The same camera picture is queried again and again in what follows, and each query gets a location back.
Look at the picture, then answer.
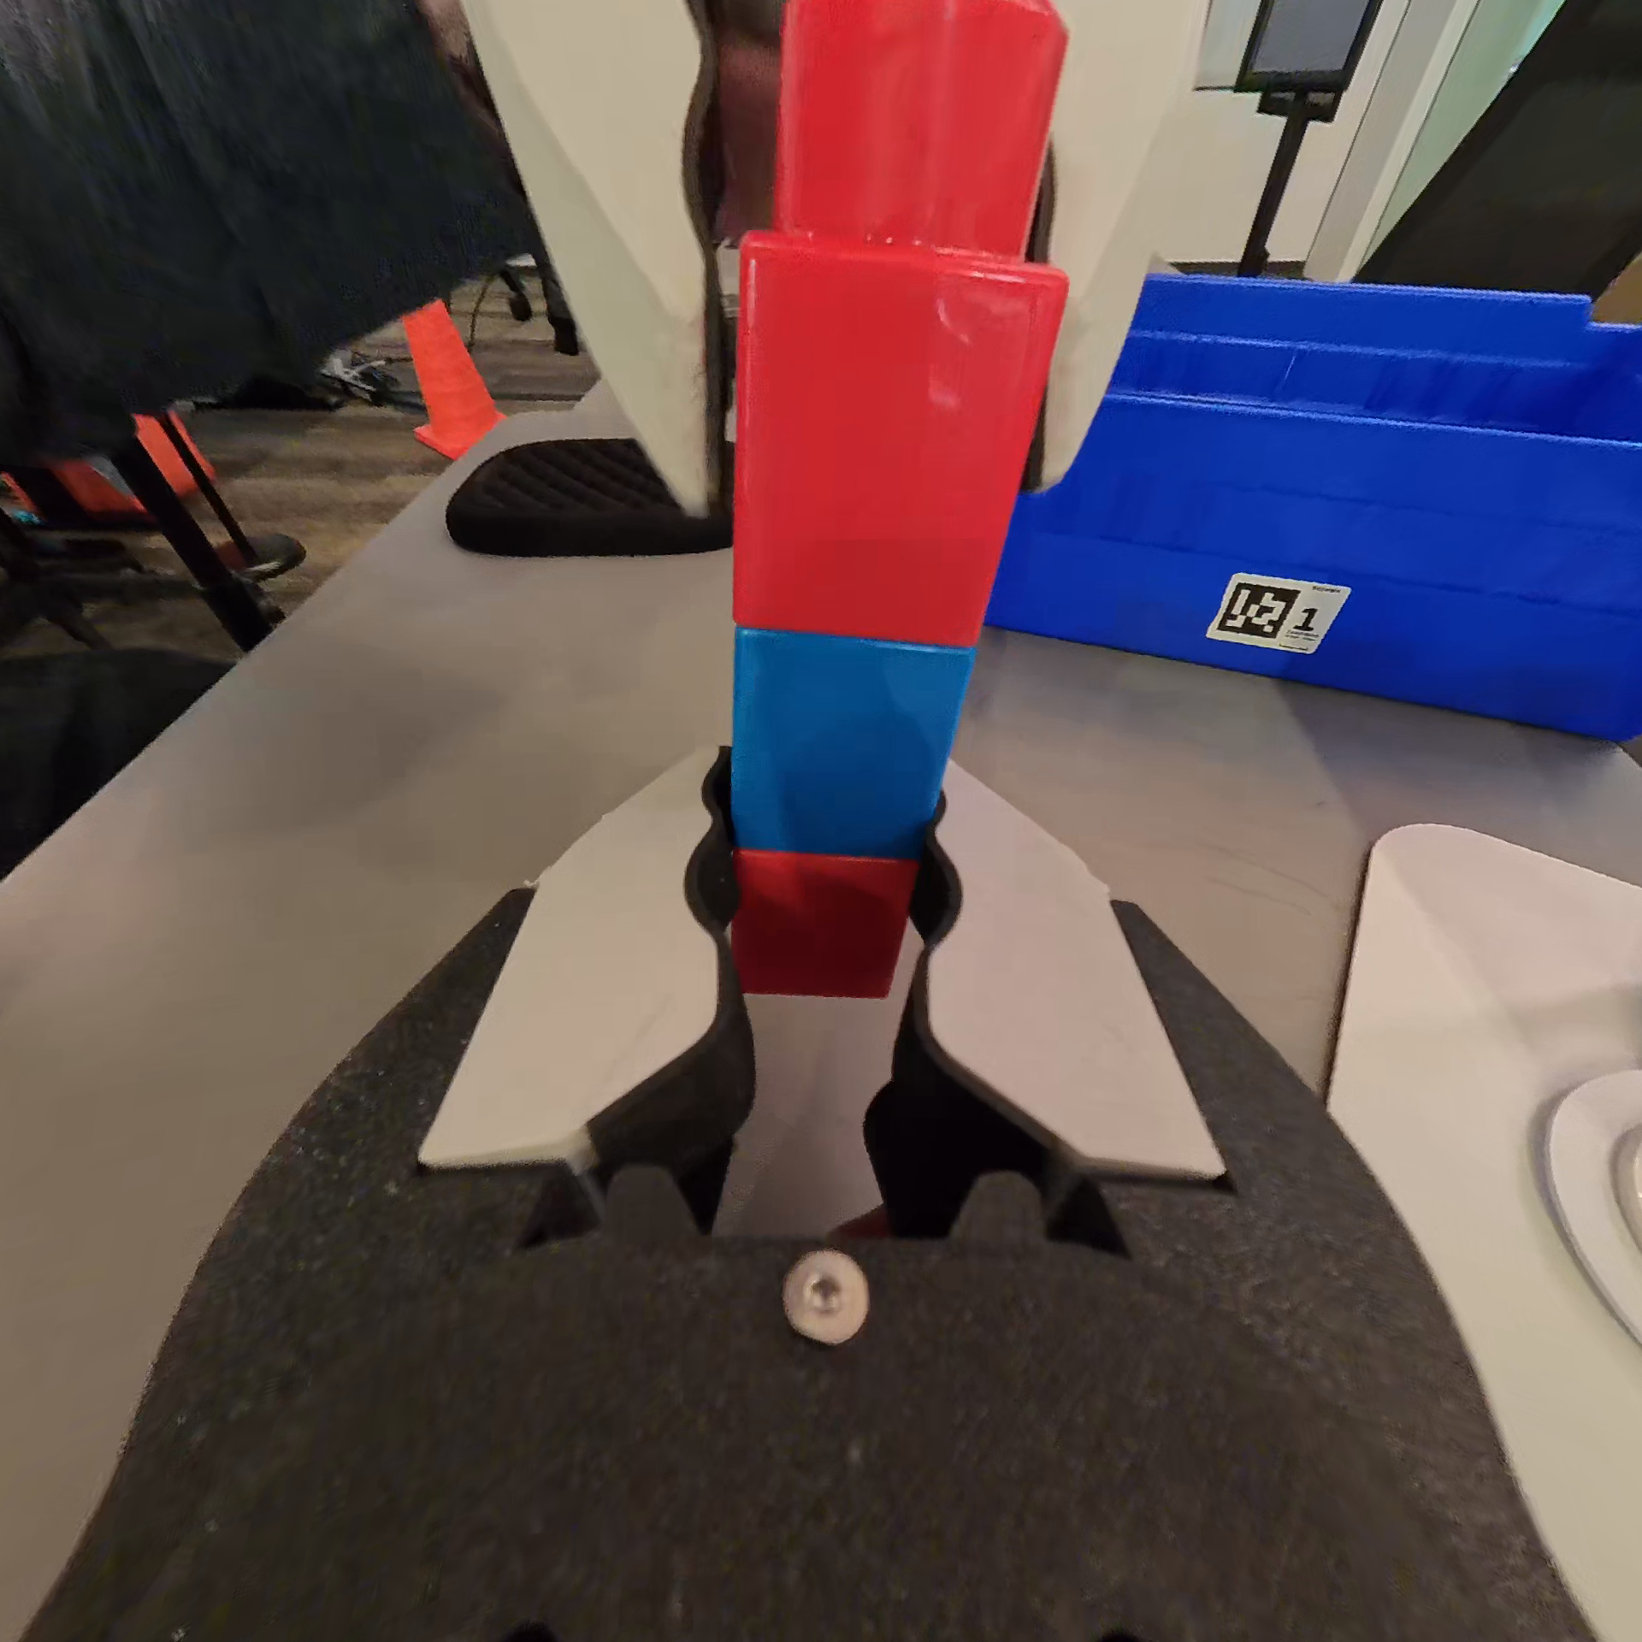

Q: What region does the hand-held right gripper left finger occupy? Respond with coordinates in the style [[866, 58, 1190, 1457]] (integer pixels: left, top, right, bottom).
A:
[[416, 746, 756, 1217]]

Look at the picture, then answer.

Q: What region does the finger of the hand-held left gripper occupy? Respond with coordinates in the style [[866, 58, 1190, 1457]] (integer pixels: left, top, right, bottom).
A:
[[1018, 0, 1213, 500], [459, 0, 738, 519]]

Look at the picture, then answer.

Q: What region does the office chair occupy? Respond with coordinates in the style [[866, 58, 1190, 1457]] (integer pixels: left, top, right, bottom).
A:
[[0, 511, 308, 656]]

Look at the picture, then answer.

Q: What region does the grey desk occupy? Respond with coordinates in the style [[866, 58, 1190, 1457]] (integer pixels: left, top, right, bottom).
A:
[[0, 371, 1642, 1642]]

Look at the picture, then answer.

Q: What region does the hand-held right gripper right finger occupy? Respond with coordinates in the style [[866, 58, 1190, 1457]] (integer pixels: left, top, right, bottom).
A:
[[862, 756, 1229, 1219]]

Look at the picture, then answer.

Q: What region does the black screen on floor stand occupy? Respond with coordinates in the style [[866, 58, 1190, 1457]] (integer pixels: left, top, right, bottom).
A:
[[1233, 0, 1387, 277]]

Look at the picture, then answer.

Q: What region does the black panel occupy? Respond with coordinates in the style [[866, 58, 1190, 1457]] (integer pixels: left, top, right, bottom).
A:
[[1352, 0, 1642, 302]]

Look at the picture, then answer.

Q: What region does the person's left forearm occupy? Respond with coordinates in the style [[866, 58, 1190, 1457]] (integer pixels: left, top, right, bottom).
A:
[[0, 0, 547, 463]]

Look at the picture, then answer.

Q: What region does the orange traffic cone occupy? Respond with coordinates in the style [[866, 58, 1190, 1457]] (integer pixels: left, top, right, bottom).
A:
[[400, 300, 508, 461]]

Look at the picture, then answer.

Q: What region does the black wrist rest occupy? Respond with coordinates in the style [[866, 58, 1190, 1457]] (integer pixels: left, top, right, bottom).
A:
[[443, 437, 735, 558]]

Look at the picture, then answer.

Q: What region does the blue building block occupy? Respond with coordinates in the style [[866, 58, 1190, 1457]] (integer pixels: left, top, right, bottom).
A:
[[731, 625, 979, 863]]

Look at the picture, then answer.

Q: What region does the red building block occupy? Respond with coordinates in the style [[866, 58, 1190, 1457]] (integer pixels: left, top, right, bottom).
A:
[[729, 846, 922, 998], [731, 0, 1069, 644]]

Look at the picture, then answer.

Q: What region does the blue plastic bin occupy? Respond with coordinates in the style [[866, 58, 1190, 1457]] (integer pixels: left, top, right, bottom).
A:
[[981, 271, 1642, 742]]

